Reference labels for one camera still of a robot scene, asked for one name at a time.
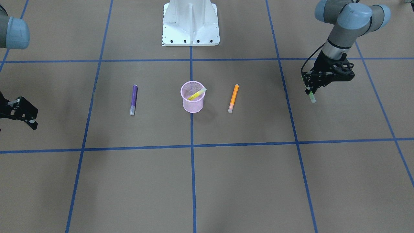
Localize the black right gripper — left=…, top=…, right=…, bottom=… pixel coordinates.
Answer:
left=0, top=92, right=38, bottom=130

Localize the purple marker pen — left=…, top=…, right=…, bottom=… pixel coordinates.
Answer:
left=129, top=84, right=138, bottom=116

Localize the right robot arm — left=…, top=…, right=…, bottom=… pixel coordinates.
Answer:
left=0, top=6, right=38, bottom=130

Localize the yellow marker pen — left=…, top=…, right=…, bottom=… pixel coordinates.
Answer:
left=187, top=87, right=207, bottom=101

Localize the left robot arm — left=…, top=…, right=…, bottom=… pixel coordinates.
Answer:
left=300, top=0, right=391, bottom=96

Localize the orange marker pen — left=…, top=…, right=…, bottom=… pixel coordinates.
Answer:
left=228, top=84, right=239, bottom=113

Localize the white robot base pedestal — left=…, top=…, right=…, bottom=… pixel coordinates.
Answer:
left=162, top=0, right=220, bottom=46

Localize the green marker pen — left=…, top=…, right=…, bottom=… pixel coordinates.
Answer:
left=309, top=91, right=317, bottom=103

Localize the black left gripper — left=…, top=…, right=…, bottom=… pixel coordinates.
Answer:
left=301, top=52, right=355, bottom=95

